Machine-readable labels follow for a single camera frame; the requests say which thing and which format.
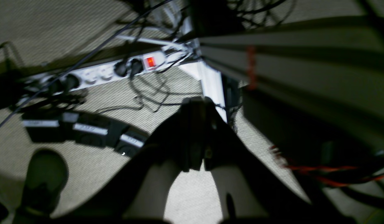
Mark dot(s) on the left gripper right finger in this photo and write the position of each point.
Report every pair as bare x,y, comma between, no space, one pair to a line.
249,192

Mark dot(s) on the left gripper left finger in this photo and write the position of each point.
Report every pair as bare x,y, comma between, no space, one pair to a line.
138,193

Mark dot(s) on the black power adapter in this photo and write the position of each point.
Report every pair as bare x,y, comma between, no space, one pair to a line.
91,130
131,141

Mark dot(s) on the white power strip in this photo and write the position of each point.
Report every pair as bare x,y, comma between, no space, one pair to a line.
104,72

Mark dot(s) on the black power adapter brick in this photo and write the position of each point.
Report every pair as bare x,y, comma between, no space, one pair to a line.
50,125

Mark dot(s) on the dark shoe on floor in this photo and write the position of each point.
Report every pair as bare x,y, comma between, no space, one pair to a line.
47,175

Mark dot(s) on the aluminium table frame rail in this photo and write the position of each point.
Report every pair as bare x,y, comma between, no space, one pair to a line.
331,68

